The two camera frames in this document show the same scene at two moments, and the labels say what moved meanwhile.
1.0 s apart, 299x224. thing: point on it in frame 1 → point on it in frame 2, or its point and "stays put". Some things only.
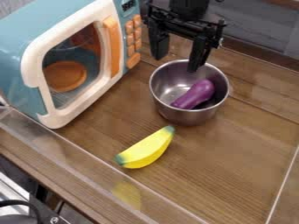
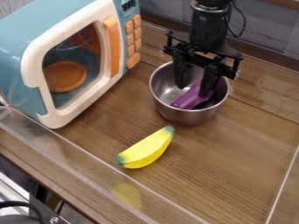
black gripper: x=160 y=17 → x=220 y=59
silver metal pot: x=170 y=81 stays put
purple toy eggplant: x=194 y=94 stays put
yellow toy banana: x=145 y=153 stays put
